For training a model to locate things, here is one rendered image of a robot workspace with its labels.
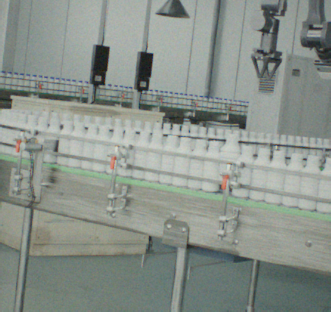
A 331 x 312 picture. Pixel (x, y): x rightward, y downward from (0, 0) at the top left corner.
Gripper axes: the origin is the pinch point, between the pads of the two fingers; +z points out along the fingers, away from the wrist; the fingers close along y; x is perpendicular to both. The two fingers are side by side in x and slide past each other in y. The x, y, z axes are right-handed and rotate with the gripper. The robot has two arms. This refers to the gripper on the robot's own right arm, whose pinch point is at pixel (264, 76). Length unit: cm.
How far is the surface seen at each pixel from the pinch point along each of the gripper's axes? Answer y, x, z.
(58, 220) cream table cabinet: -253, -298, 110
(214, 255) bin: -12, -17, 66
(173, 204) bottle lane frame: 20, -17, 46
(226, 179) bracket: 26.8, 5.8, 34.5
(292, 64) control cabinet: -526, -254, -44
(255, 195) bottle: 17.3, 11.5, 38.8
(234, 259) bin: -12, -9, 65
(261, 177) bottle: 16.9, 12.8, 32.7
